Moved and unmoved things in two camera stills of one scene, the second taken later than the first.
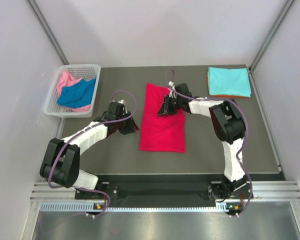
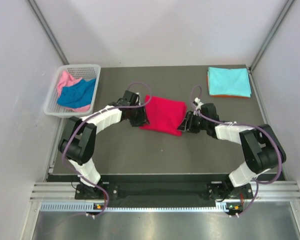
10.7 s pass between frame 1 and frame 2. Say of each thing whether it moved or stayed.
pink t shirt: stayed
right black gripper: moved
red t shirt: moved
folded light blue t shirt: stayed
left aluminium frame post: stayed
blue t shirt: stayed
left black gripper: moved
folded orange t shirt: stayed
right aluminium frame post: stayed
